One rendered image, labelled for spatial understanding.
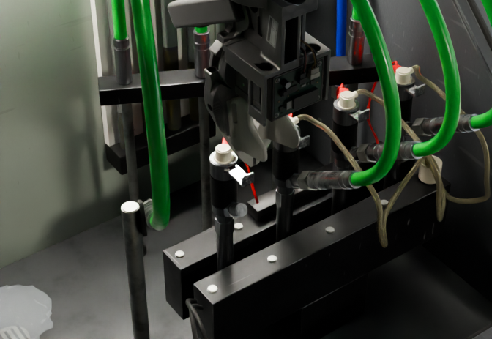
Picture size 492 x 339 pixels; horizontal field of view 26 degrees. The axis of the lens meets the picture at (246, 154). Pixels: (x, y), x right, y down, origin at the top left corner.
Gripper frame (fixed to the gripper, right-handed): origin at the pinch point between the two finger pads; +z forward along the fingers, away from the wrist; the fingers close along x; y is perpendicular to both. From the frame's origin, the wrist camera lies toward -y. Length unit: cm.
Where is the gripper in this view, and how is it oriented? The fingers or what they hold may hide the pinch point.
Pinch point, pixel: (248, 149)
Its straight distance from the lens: 102.1
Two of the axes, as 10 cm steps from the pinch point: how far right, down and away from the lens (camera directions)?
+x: 8.2, -3.6, 4.5
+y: 5.8, 5.1, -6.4
